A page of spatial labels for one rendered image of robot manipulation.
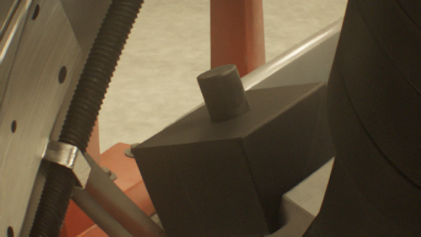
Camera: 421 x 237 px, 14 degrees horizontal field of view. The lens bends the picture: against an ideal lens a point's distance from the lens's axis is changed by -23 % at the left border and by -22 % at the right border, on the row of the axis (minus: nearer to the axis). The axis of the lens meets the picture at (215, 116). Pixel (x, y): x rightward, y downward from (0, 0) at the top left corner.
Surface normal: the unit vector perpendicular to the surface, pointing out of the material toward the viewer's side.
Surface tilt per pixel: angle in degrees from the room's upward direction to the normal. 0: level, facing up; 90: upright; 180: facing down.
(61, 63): 90
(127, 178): 0
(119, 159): 0
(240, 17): 90
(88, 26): 90
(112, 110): 0
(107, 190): 90
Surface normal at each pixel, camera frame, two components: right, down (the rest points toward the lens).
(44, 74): 0.88, 0.15
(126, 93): -0.01, -0.94
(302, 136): 0.72, -0.09
